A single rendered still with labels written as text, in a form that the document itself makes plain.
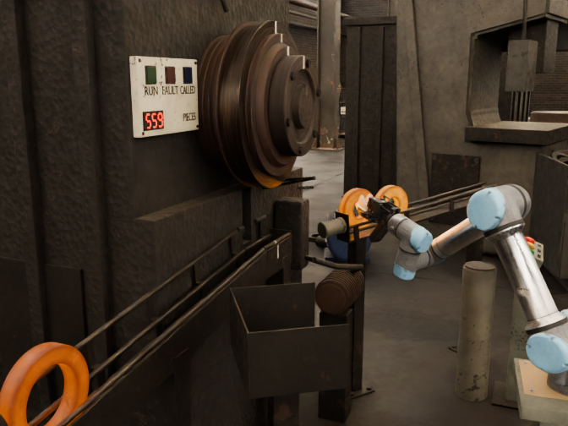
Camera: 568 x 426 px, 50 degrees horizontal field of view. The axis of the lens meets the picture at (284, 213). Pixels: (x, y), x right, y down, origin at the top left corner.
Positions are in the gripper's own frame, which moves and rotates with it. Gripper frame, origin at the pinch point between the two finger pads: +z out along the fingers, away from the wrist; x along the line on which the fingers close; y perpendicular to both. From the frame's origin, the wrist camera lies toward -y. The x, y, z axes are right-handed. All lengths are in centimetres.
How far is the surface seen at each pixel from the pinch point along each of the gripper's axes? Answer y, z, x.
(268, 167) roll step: 27, -21, 55
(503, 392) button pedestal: -62, -53, -45
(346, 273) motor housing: -17.3, -16.5, 14.2
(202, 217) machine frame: 16, -24, 75
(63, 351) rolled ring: 17, -66, 121
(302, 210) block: 5.4, -7.9, 31.0
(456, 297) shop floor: -85, 28, -112
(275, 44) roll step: 59, -10, 50
